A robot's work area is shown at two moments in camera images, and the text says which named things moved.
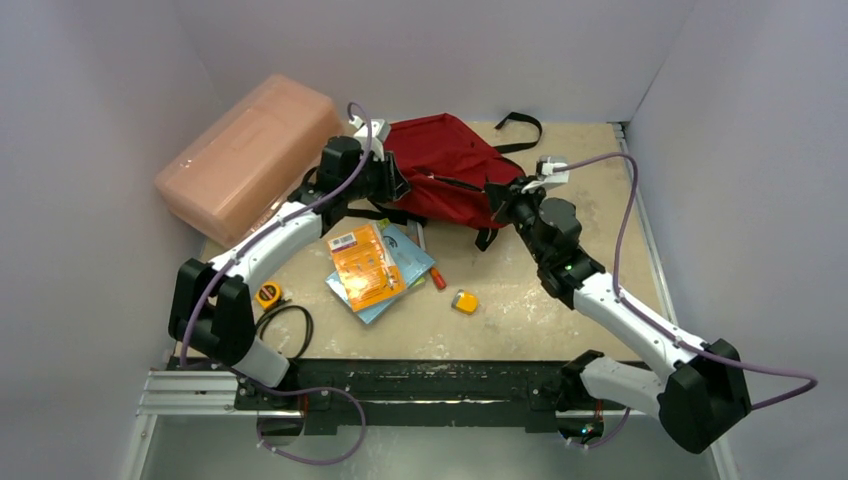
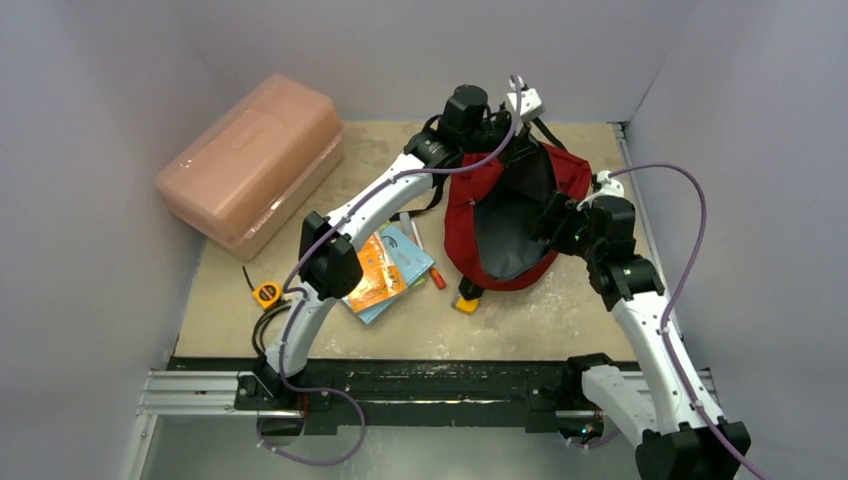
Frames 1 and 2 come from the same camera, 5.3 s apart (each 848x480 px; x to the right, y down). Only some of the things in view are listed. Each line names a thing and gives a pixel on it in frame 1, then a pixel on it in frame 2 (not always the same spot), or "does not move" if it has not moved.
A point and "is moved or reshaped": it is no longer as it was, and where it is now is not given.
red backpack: [447, 170] is moved or reshaped
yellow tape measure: [268, 294] does not move
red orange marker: [437, 278] does not move
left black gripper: [393, 184] to [522, 144]
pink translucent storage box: [249, 160] does not move
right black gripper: [504, 201] to [553, 216]
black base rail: [423, 397] does not move
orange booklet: [366, 271] does not move
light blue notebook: [413, 262] does not move
